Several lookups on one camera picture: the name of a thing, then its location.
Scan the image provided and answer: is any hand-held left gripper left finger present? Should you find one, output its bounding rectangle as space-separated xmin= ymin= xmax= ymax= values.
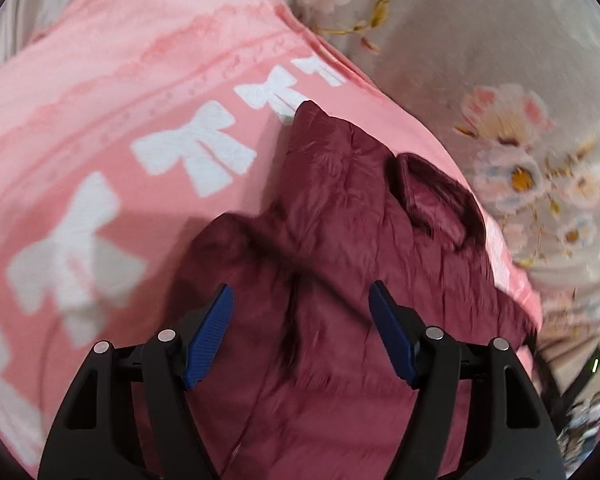
xmin=37 ymin=283 xmax=235 ymax=480

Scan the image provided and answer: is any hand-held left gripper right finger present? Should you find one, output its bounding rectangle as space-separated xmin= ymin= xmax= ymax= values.
xmin=368 ymin=280 xmax=567 ymax=480

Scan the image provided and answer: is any maroon puffer jacket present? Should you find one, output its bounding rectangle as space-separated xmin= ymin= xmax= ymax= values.
xmin=145 ymin=100 xmax=542 ymax=480

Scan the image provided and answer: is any pink blanket with white bows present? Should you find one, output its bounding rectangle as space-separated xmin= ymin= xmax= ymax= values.
xmin=0 ymin=0 xmax=545 ymax=480

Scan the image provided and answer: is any grey floral bedsheet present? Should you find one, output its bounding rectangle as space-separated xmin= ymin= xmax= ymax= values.
xmin=258 ymin=0 xmax=600 ymax=376

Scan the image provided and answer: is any silver grey satin cloth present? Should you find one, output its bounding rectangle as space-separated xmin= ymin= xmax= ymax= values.
xmin=0 ymin=0 xmax=121 ymax=78

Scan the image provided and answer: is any dark stand frame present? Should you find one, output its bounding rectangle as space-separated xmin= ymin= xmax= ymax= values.
xmin=532 ymin=337 xmax=600 ymax=436

